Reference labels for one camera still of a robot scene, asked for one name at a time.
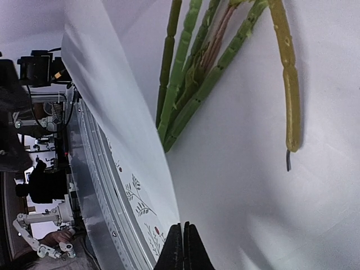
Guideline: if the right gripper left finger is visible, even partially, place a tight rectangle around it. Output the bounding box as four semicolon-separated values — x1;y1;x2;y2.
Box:
154;223;183;270

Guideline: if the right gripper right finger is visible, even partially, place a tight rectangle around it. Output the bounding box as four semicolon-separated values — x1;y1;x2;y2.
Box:
183;222;215;270

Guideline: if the white wrapping paper sheet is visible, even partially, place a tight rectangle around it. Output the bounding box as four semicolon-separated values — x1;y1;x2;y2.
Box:
62;1;359;269

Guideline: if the bouquet of fake flowers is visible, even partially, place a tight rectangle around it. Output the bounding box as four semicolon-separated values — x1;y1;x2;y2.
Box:
156;1;302;170

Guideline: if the floral patterned tablecloth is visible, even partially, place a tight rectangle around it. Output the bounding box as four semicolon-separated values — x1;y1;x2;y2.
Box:
104;137;167;260

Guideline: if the person in background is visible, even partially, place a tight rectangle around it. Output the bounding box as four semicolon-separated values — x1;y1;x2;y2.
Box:
11;160;93;270

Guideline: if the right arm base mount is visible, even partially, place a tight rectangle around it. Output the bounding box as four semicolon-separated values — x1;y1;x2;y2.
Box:
17;47;72;88

